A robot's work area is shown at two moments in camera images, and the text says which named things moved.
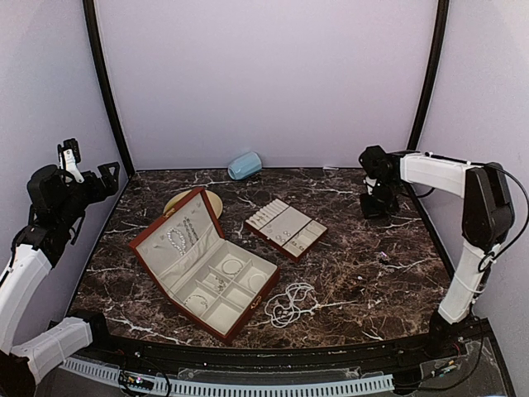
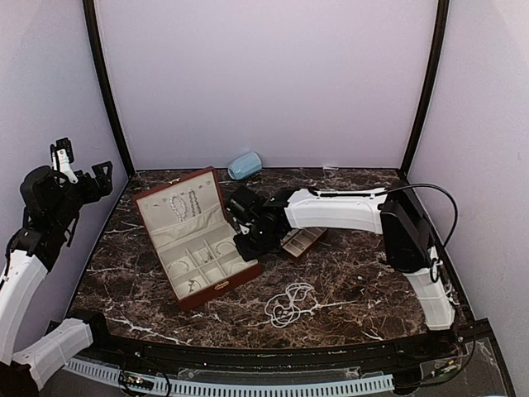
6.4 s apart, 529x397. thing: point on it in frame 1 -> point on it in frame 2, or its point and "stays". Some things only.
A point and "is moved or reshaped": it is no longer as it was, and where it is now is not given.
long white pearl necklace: [284, 308] stays
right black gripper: [369, 212] -> [248, 253]
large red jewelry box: [216, 281] is moved or reshaped
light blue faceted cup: [245, 165] stays
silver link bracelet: [197, 295] -> [180, 260]
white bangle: [264, 282] -> [237, 264]
